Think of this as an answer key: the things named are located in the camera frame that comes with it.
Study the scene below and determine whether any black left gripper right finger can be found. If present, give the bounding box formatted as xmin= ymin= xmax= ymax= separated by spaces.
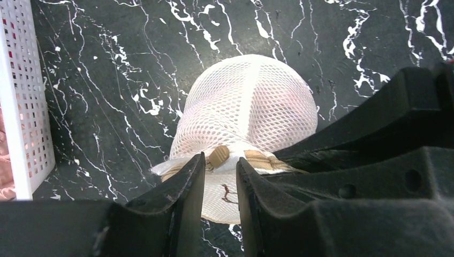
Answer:
xmin=236 ymin=158 xmax=453 ymax=256

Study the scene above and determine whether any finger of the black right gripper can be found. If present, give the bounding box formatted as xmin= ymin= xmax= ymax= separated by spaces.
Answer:
xmin=276 ymin=62 xmax=453 ymax=160
xmin=262 ymin=147 xmax=453 ymax=209

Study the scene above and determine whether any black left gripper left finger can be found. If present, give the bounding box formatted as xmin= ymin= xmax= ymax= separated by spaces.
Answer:
xmin=1 ymin=153 xmax=206 ymax=256

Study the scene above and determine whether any white mesh laundry bag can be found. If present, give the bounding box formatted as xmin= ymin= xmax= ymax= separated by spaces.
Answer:
xmin=152 ymin=54 xmax=318 ymax=224

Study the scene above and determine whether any pink satin bra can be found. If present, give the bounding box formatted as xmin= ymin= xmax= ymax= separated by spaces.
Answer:
xmin=1 ymin=111 xmax=16 ymax=201

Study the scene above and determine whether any white plastic basket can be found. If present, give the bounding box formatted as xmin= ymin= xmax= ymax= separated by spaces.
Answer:
xmin=1 ymin=1 xmax=55 ymax=200

